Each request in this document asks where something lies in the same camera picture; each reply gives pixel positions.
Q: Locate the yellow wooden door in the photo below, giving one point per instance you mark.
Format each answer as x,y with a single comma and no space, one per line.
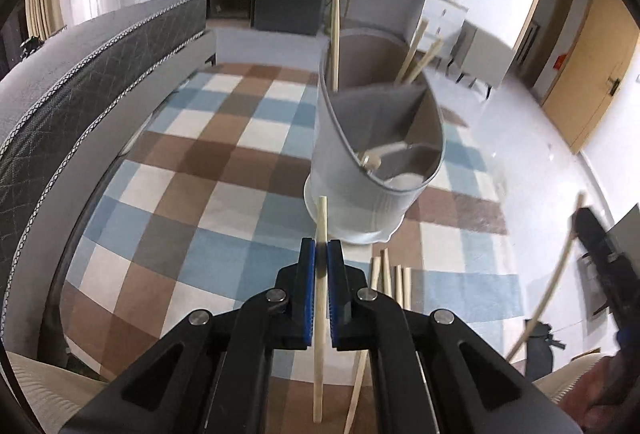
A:
595,74

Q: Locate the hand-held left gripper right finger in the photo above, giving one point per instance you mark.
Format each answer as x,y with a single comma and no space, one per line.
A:
334,294

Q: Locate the grey white utensil holder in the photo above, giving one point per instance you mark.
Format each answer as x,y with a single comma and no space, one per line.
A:
345,184

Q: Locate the person's left leg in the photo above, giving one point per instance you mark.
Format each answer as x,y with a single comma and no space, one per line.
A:
35,394

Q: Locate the grey quilted bed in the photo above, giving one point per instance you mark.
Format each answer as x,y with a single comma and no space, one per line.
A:
75,79

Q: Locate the black floor object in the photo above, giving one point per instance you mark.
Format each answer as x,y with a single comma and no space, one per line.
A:
540,349

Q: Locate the person's leg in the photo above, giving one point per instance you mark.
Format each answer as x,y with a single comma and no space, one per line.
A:
35,394
560,379

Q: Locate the checked blue brown tablecloth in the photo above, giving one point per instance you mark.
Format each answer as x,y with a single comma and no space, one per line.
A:
200,214

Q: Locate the beige curtain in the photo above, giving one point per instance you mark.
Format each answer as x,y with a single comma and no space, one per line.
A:
42,9

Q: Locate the grey nightstand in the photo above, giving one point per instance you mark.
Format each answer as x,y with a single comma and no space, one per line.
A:
485,54

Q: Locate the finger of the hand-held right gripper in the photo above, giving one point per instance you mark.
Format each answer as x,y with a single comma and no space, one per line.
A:
590,231

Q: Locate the person's right hand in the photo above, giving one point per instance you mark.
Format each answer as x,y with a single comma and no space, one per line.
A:
605,389

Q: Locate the person's right leg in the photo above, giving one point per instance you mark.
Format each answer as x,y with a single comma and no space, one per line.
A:
560,379

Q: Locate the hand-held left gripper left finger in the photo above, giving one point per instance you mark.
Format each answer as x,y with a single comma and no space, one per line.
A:
310,294

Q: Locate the small black object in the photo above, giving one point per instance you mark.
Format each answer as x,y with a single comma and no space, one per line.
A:
30,45

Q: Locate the red door sign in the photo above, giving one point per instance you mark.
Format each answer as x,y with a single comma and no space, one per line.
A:
558,61

